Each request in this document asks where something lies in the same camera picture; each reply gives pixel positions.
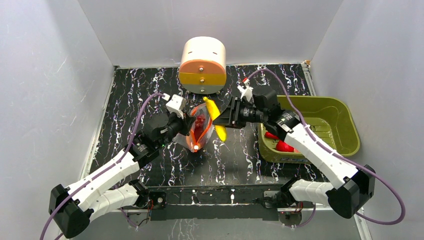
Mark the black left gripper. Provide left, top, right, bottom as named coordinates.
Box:
left=156, top=110, right=197, bottom=150

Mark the yellow toy banana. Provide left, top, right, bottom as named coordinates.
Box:
left=202, top=96, right=227, bottom=142

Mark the clear zip top bag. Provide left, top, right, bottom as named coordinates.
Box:
left=173, top=103, right=214, bottom=153

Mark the red toy chili pepper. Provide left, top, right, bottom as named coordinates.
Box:
left=264, top=131, right=279, bottom=140

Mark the red toy apple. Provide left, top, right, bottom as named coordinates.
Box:
left=275, top=140, right=295, bottom=153

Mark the olive green plastic basket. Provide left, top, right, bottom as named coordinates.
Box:
left=257, top=95, right=361, bottom=164

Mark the purple toy grape bunch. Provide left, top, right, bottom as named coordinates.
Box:
left=194, top=114, right=206, bottom=130

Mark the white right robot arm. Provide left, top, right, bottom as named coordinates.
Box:
left=213, top=86, right=375, bottom=219

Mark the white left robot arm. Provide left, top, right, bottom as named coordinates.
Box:
left=48, top=112, right=196, bottom=239

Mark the round pastel drawer cabinet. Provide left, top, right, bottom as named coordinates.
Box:
left=178, top=36, right=227, bottom=95

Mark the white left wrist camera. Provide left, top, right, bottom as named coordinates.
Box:
left=165, top=94, right=187, bottom=119

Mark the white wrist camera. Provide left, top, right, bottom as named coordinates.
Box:
left=165, top=94, right=187, bottom=119
left=237, top=77, right=253, bottom=104

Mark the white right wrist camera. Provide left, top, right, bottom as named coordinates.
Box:
left=237, top=77, right=253, bottom=104

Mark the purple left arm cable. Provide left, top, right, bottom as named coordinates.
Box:
left=39, top=92, right=170, bottom=240

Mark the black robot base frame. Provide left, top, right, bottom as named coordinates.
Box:
left=127, top=184, right=303, bottom=225

